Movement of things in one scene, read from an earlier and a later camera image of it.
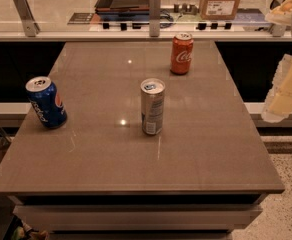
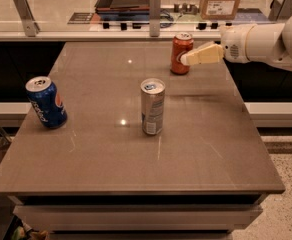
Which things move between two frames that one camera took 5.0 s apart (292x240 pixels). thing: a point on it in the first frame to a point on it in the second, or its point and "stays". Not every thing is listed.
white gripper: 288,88 to 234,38
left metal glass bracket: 32,28 stays
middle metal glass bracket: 155,0 stays
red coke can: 181,57 stays
